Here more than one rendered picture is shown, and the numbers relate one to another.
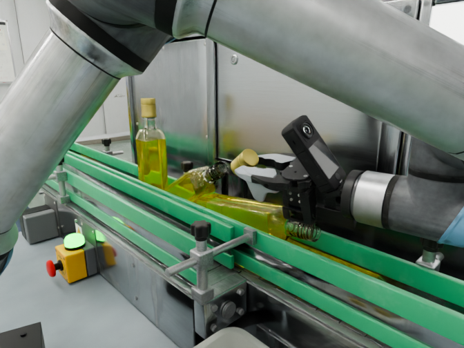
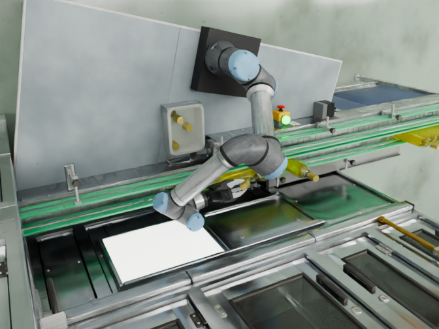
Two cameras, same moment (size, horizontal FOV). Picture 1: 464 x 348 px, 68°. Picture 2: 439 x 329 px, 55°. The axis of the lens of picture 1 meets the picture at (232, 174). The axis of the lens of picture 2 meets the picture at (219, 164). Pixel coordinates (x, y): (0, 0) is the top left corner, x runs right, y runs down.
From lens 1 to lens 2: 143 cm
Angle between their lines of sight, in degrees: 40
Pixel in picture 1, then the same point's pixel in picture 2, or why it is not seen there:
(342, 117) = (231, 224)
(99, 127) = not seen: outside the picture
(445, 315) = (162, 185)
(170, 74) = (344, 207)
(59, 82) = (255, 129)
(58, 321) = not seen: hidden behind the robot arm
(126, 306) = (244, 125)
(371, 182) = (198, 199)
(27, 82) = (260, 123)
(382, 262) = not seen: hidden behind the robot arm
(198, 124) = (306, 202)
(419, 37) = (192, 181)
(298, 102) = (252, 221)
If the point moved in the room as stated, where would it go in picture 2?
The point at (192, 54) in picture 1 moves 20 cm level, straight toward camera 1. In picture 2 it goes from (334, 217) to (308, 202)
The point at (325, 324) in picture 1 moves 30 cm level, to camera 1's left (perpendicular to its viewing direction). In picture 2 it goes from (183, 169) to (223, 116)
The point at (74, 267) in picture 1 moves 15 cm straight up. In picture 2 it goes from (275, 115) to (292, 122)
